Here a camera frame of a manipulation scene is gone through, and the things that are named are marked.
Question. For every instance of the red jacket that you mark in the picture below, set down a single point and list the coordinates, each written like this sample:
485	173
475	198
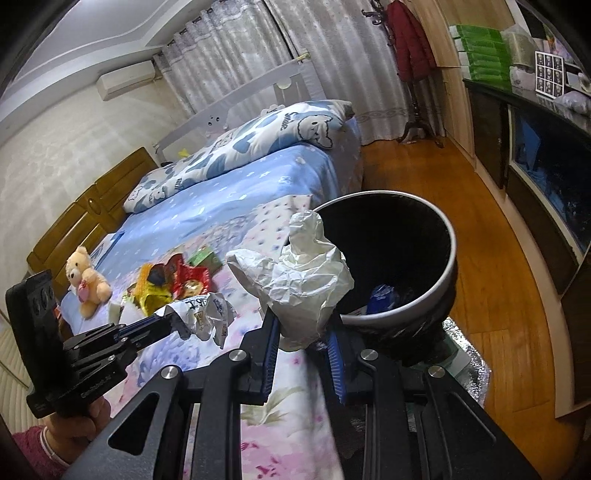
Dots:
411	41

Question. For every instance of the black trash bin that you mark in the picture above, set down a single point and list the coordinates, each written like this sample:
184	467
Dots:
392	240

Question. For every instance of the black white photo sheet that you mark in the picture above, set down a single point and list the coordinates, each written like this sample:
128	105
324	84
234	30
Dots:
549	73

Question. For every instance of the red snack packet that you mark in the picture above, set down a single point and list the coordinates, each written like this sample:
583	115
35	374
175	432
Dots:
191	277

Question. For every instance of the white air conditioner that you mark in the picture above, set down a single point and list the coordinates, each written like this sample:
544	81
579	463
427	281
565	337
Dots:
124	79

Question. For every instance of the yellow snack packet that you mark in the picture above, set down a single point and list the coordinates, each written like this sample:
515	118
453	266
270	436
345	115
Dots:
154	288

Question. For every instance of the beige teddy bear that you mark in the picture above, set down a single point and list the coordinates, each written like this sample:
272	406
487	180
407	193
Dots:
87	286

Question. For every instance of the grey patterned curtains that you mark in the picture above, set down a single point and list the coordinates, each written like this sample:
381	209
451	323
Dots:
332	46

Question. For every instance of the white bed guard rail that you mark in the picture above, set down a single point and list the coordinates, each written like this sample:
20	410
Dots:
258	92

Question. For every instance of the wooden headboard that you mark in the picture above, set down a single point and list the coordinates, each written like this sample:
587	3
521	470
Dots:
92	203

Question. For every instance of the dark wooden coat rack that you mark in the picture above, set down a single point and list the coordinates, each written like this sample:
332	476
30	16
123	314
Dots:
418	115

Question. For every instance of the floral blanket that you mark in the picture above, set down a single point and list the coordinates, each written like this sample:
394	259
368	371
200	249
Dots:
277	434

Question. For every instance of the blue cloud-print pillow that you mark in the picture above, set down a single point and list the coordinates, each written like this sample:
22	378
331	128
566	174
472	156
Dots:
221	147

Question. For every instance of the silver floor mat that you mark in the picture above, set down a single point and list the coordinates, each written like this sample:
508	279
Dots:
471	364

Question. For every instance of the person's left hand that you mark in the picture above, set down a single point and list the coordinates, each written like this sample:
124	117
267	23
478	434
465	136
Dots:
74	434

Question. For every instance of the silver white wrapper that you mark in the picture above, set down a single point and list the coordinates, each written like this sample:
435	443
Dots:
207	314

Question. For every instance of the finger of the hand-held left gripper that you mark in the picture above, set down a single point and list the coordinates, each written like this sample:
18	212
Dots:
138	324
157	336

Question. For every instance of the transparent tape roll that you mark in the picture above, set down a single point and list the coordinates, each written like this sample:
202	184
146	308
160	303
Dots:
521	48

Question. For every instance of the blue bed sheet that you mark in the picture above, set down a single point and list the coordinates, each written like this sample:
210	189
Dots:
231	184

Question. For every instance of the blue wrapper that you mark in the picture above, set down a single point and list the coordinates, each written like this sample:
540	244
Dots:
382	299

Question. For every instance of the green drink carton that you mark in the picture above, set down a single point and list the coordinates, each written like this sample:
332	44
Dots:
205	258

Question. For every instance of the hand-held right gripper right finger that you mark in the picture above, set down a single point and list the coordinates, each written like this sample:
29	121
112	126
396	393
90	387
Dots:
336	369

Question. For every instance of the white paper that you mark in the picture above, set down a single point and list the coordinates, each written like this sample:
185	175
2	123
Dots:
300	281

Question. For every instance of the grey cloth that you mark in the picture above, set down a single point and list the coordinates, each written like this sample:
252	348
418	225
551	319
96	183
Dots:
575	102

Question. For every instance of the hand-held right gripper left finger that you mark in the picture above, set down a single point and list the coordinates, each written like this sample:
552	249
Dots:
270	355

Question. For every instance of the black glossy cabinet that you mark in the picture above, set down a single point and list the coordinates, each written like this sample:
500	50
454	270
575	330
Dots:
489	124

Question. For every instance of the stack of green boxes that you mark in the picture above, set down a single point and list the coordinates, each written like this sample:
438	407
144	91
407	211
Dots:
480	53

